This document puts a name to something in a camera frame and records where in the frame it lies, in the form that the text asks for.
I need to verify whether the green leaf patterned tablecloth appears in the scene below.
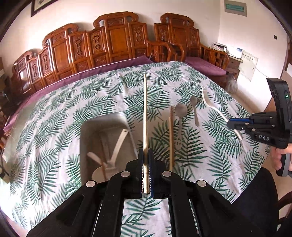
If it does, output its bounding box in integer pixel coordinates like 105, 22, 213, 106
1, 62, 270, 230

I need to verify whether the metal rectangular tray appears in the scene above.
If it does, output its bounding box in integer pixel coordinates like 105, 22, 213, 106
80, 112, 138, 184

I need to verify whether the green wall sign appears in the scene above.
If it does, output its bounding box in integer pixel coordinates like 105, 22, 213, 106
224, 0, 247, 17

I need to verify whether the wooden side cabinet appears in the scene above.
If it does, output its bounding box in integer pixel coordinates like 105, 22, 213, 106
225, 55, 243, 80

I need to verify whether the purple bench cushion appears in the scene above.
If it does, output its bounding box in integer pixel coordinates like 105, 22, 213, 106
3, 56, 226, 132

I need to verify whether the bamboo chopstick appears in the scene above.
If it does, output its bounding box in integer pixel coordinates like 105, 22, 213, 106
143, 74, 149, 194
169, 106, 174, 172

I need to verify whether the large metal spoon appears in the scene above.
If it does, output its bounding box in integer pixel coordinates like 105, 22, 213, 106
175, 104, 188, 150

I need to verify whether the white ceramic spoon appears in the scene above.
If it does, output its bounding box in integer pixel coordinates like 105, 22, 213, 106
87, 152, 116, 183

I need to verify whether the carved wooden bench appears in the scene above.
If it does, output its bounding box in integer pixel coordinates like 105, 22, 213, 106
9, 11, 230, 96

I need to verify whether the framed wall picture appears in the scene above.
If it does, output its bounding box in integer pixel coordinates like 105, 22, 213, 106
31, 0, 58, 17

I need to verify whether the person's right hand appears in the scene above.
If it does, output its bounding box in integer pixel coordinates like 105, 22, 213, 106
271, 143, 292, 170

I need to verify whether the white paper wall chart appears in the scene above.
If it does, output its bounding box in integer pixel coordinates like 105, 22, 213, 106
239, 51, 258, 81

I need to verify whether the white box on cabinet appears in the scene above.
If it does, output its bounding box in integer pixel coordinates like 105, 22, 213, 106
227, 46, 243, 59

